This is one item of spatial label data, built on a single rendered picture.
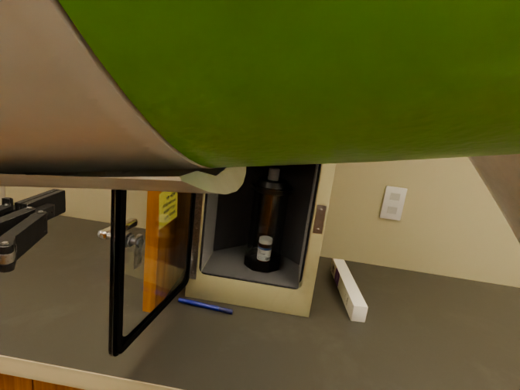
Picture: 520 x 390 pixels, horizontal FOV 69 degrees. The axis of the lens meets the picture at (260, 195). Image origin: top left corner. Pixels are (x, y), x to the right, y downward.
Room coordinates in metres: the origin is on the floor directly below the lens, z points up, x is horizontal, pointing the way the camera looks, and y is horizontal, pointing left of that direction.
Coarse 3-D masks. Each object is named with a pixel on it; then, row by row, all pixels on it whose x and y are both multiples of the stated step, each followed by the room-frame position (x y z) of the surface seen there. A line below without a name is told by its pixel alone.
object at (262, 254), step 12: (252, 204) 0.93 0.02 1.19; (264, 204) 0.90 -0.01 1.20; (276, 204) 0.90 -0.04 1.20; (252, 216) 0.92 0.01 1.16; (264, 216) 0.90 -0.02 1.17; (276, 216) 0.90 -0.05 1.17; (252, 228) 0.92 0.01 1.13; (264, 228) 0.90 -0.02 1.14; (276, 228) 0.91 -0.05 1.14; (252, 240) 0.91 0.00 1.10; (264, 240) 0.90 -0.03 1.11; (276, 240) 0.91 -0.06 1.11; (252, 252) 0.91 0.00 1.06; (264, 252) 0.90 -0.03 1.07; (276, 252) 0.91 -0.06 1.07
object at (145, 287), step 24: (144, 192) 0.62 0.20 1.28; (168, 192) 0.71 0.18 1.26; (144, 216) 0.63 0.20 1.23; (168, 216) 0.72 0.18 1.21; (144, 240) 0.63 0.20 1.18; (168, 240) 0.72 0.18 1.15; (144, 264) 0.63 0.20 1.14; (168, 264) 0.73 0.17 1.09; (144, 288) 0.64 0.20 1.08; (168, 288) 0.73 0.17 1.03; (144, 312) 0.64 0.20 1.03
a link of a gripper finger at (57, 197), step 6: (54, 192) 0.45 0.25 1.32; (60, 192) 0.45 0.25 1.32; (36, 198) 0.41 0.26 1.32; (42, 198) 0.42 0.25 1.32; (48, 198) 0.43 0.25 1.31; (54, 198) 0.44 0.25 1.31; (60, 198) 0.45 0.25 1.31; (24, 204) 0.39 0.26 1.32; (30, 204) 0.40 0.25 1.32; (36, 204) 0.41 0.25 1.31; (42, 204) 0.42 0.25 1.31; (60, 204) 0.45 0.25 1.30; (60, 210) 0.45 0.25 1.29; (54, 216) 0.44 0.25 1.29
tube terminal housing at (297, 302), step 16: (320, 176) 0.84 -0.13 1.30; (320, 192) 0.84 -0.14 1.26; (320, 240) 0.84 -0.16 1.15; (304, 272) 0.84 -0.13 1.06; (192, 288) 0.86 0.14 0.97; (208, 288) 0.85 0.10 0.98; (224, 288) 0.85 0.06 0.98; (240, 288) 0.85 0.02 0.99; (256, 288) 0.85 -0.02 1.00; (272, 288) 0.84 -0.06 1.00; (304, 288) 0.84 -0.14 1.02; (240, 304) 0.85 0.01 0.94; (256, 304) 0.85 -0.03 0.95; (272, 304) 0.84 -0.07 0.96; (288, 304) 0.84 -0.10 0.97; (304, 304) 0.84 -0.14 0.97
